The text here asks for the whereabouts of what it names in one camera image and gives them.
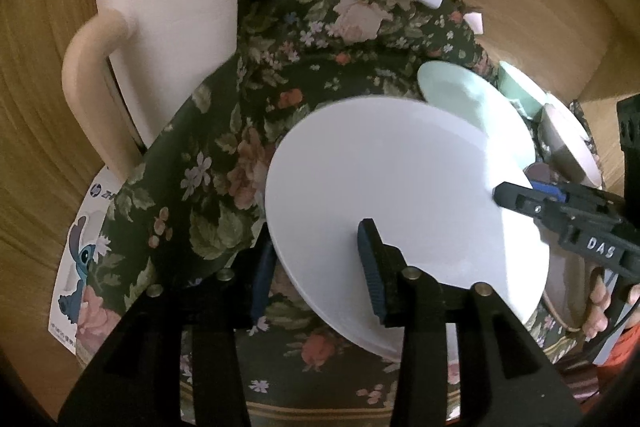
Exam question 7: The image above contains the pink bowl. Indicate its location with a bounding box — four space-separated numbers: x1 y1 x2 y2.
538 103 602 188

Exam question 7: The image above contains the white plate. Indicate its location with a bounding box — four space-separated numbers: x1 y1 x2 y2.
265 96 549 361

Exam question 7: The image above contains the mint green plate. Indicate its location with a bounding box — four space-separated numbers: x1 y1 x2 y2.
418 61 533 145

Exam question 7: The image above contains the dark purple plate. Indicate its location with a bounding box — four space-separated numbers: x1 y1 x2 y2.
524 161 566 184

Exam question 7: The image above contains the mint green bowl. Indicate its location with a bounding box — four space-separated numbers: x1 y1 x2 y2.
498 61 547 121

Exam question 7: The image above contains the person's right hand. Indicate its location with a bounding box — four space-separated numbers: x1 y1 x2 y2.
582 270 640 340

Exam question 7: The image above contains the stitch cartoon mousepad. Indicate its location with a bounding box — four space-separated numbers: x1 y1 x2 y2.
48 167 122 355

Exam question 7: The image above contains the floral dark tablecloth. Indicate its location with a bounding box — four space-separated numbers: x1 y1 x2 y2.
77 0 498 426

